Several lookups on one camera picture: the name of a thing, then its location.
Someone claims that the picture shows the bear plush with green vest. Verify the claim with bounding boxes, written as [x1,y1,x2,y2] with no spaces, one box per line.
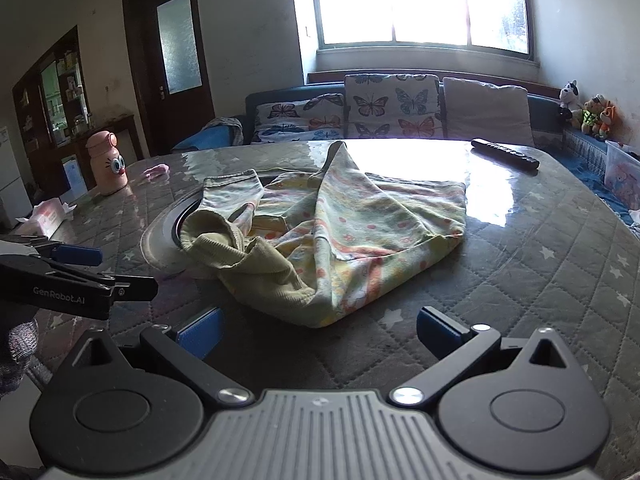
[580,95,604,136]

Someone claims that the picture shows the window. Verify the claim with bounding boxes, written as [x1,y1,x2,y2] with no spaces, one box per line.
[309,0,532,56]

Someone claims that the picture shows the black white dog plush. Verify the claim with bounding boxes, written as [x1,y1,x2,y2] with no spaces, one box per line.
[557,80,581,121]

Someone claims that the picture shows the yellow floral pants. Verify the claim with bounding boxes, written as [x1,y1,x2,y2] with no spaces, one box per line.
[179,141,467,330]

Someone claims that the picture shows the large butterfly print cushion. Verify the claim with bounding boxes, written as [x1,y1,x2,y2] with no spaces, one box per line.
[344,74,443,141]

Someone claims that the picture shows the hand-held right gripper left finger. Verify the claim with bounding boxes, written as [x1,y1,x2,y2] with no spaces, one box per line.
[55,307,255,408]

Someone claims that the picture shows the white tissue pack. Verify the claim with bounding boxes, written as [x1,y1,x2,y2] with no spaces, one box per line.
[15,197,78,241]

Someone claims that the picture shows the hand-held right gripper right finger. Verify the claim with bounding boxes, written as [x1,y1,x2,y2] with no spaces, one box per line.
[389,306,591,408]

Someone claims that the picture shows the dark blue sofa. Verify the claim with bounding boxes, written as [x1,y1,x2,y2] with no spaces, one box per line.
[172,82,640,226]

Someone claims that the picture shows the clear plastic storage box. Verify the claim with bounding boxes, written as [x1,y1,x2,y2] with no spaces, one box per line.
[603,140,640,211]

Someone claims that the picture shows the long butterfly print cushion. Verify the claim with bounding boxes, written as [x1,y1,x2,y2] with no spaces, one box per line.
[251,94,347,145]

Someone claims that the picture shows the dark wooden door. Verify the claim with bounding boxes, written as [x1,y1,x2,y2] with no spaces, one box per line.
[122,0,216,158]

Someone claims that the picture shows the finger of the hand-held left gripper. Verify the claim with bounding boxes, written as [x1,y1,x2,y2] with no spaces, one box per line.
[97,274,160,305]
[12,237,104,268]

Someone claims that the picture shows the plain white cushion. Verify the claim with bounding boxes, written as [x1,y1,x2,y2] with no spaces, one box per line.
[442,77,536,147]

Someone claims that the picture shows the blue grey cloth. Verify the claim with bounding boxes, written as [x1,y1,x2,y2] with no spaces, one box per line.
[172,117,244,153]

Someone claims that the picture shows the person's left forearm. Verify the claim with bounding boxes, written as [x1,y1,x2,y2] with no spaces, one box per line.
[0,305,40,398]

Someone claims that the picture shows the dark wooden display cabinet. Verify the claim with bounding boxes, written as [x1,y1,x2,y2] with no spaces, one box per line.
[12,25,137,198]

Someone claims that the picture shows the pink bottle with cartoon eyes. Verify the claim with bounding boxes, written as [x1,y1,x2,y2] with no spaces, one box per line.
[85,131,129,196]

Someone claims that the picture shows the pale blue box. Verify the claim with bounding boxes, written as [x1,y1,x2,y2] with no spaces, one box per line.
[62,156,89,201]

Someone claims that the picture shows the orange fox plush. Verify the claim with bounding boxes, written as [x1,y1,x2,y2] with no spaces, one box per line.
[595,101,619,142]

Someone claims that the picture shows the black remote control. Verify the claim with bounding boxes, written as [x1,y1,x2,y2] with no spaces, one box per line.
[471,138,541,171]

